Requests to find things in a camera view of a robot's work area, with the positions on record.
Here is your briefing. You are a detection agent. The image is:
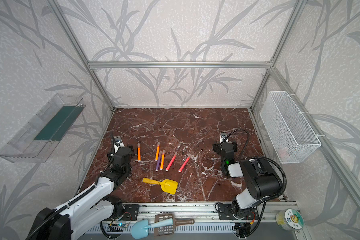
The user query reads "orange highlighter pair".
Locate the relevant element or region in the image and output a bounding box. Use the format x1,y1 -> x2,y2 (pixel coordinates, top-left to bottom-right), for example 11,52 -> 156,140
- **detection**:
137,143 -> 141,162
155,142 -> 160,162

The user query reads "purple highlighter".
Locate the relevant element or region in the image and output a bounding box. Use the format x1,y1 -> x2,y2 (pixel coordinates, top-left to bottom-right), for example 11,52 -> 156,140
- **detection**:
155,151 -> 162,172

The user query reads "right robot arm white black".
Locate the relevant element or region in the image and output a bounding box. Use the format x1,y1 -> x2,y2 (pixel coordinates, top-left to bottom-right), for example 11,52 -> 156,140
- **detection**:
213,129 -> 287,221

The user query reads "yellow toy shovel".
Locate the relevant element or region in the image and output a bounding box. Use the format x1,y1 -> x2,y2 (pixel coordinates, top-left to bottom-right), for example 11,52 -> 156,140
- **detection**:
143,178 -> 178,195

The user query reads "red object in basket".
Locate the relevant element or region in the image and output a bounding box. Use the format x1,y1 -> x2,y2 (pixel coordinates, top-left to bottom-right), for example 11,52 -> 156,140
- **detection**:
278,148 -> 290,159

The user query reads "small circuit board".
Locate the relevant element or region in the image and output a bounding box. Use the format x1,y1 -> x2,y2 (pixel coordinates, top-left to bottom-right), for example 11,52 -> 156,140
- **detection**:
108,223 -> 129,232

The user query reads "light blue toy shovel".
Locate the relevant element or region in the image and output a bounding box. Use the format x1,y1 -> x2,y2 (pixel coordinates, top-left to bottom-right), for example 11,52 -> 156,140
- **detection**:
131,218 -> 173,240

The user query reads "brown toy sieve scoop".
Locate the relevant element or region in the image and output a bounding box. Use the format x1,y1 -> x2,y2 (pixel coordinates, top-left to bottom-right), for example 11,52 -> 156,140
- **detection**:
154,213 -> 195,237

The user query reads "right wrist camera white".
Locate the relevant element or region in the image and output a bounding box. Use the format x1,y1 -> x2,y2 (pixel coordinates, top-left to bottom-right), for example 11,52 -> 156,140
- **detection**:
220,132 -> 229,143

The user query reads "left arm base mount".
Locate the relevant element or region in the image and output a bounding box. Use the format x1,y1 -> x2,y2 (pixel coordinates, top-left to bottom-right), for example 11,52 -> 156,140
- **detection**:
107,204 -> 140,221

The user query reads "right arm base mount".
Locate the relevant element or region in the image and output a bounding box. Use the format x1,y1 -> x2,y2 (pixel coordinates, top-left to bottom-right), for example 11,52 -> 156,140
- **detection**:
215,203 -> 259,221

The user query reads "white wire mesh basket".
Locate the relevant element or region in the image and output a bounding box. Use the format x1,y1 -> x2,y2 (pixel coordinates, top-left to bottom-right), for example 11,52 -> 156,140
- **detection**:
260,91 -> 322,164

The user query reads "clear plastic wall tray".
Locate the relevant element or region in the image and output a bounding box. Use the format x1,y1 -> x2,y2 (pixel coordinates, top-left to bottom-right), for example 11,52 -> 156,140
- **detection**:
0,94 -> 86,163

